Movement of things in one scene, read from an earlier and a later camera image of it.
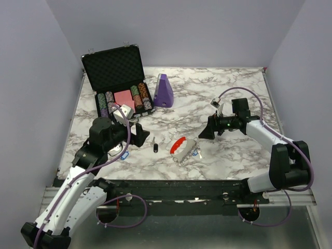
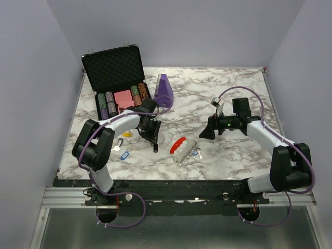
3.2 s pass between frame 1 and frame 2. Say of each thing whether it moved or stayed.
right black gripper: stayed
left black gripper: moved
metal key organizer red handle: stayed
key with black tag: stayed
